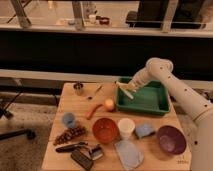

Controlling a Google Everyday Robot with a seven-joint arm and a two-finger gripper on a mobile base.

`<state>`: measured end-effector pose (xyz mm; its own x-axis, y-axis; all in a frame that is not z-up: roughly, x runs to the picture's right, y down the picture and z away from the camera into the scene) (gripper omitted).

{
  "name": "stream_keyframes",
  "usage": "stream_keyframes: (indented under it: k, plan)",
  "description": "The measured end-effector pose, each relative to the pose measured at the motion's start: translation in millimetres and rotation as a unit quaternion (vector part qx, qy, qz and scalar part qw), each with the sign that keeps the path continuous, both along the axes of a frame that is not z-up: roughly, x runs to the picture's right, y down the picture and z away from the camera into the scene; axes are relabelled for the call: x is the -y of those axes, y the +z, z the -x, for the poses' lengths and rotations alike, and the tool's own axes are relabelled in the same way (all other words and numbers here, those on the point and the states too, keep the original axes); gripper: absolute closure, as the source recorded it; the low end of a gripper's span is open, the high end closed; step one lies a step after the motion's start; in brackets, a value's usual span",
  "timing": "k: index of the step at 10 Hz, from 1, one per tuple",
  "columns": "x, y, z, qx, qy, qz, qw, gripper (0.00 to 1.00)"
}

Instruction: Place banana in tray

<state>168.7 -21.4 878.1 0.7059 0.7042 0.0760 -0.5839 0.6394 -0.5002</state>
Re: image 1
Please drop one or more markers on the black handled knife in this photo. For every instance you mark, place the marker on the black handled knife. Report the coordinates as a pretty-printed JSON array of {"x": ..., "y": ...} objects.
[{"x": 71, "y": 147}]

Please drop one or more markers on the bunch of dark grapes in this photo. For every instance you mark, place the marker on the bunch of dark grapes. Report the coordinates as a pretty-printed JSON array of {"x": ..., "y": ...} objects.
[{"x": 69, "y": 134}]

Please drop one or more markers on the small metal cup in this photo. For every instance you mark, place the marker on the small metal cup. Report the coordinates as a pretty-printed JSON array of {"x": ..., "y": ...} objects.
[{"x": 78, "y": 87}]

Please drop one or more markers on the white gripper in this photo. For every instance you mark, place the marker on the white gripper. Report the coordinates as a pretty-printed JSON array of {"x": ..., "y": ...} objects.
[{"x": 135, "y": 84}]

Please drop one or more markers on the small black white scrubber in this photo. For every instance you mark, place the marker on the small black white scrubber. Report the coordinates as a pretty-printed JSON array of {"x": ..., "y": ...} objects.
[{"x": 96, "y": 152}]

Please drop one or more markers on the red bowl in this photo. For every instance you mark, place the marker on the red bowl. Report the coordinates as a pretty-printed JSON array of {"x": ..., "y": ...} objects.
[{"x": 105, "y": 130}]

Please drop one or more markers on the green plastic tray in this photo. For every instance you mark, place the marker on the green plastic tray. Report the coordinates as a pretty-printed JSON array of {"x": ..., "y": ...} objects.
[{"x": 151, "y": 99}]

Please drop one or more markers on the white cup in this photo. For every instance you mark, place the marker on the white cup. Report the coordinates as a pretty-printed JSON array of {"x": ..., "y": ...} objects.
[{"x": 126, "y": 127}]

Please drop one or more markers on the blue cup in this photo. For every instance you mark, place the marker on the blue cup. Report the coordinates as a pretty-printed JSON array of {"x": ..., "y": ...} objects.
[{"x": 69, "y": 120}]

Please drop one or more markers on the peach apple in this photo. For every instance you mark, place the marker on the peach apple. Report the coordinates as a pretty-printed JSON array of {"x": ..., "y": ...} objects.
[{"x": 109, "y": 105}]

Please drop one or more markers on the purple bowl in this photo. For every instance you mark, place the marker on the purple bowl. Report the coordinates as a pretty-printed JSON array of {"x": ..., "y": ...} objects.
[{"x": 171, "y": 140}]

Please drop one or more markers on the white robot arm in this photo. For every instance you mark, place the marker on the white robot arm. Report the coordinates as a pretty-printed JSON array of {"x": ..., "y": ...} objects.
[{"x": 196, "y": 106}]

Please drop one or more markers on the orange carrot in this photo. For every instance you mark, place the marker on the orange carrot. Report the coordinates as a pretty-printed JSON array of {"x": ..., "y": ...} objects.
[{"x": 92, "y": 110}]

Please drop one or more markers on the metal spoon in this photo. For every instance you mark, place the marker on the metal spoon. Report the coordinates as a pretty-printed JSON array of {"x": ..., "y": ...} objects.
[{"x": 95, "y": 92}]

